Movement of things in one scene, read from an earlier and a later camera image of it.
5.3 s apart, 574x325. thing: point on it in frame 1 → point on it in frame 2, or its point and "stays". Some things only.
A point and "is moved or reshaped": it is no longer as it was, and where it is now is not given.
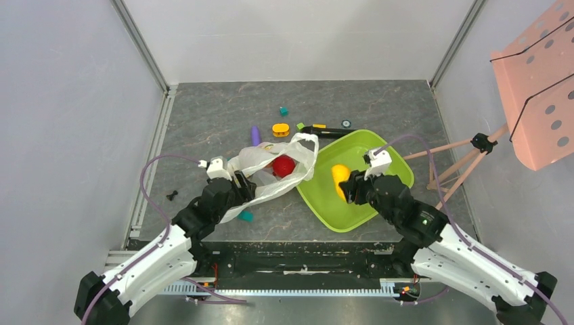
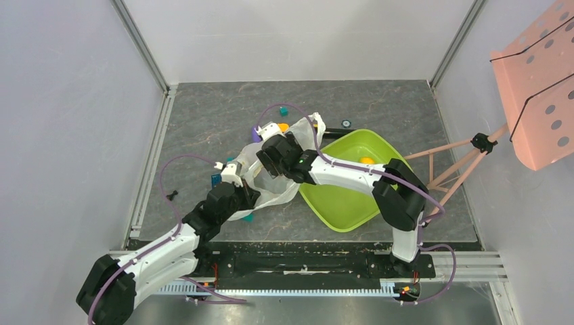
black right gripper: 354,187 → 269,159
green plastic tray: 348,149 stays
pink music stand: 536,74 stays
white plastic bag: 256,160 is moved or reshaped
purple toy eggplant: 255,135 stays
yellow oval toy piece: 281,130 stays
